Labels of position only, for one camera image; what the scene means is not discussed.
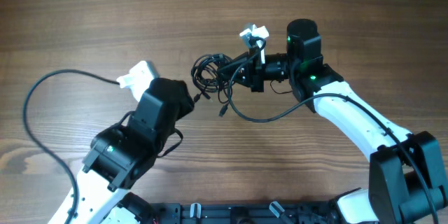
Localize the camera black cable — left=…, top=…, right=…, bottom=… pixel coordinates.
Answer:
left=22, top=69, right=120, bottom=224
left=226, top=40, right=440, bottom=224

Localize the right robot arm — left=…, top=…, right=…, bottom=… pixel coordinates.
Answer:
left=218, top=19, right=447, bottom=223

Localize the left camera black cable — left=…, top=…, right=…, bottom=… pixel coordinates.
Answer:
left=22, top=69, right=120, bottom=224

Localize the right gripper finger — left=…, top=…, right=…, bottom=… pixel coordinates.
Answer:
left=218, top=52, right=249, bottom=74
left=218, top=71, right=247, bottom=85

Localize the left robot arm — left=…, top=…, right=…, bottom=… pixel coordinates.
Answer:
left=50, top=78, right=194, bottom=223

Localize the right camera black cable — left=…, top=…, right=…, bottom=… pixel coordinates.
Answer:
left=226, top=40, right=440, bottom=224

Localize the black USB cable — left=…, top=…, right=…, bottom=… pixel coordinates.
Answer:
left=190, top=53, right=234, bottom=118

